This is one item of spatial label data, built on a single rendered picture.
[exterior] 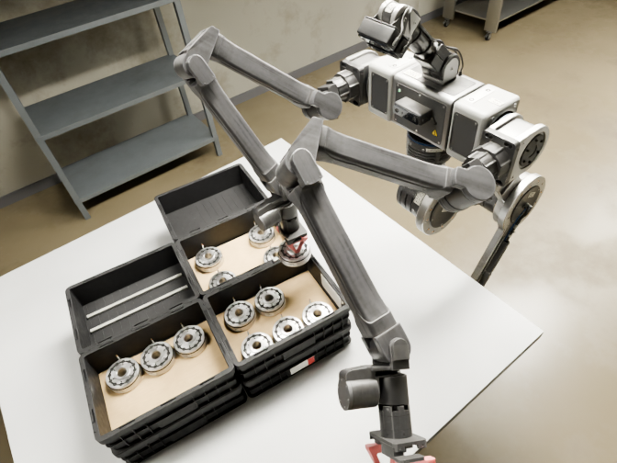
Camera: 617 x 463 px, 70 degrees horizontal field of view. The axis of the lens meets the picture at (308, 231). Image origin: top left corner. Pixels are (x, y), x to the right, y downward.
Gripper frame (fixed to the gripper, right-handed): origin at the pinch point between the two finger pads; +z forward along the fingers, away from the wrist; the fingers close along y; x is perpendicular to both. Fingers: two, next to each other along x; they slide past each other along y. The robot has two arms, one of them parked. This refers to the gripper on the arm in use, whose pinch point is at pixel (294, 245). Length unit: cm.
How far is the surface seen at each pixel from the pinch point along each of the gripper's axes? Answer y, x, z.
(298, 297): 3.1, -2.5, 22.5
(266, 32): -288, 111, 56
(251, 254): -24.2, -9.2, 22.6
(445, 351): 40, 33, 35
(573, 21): -218, 434, 110
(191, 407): 23, -48, 20
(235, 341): 7.7, -28.3, 22.3
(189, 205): -66, -21, 23
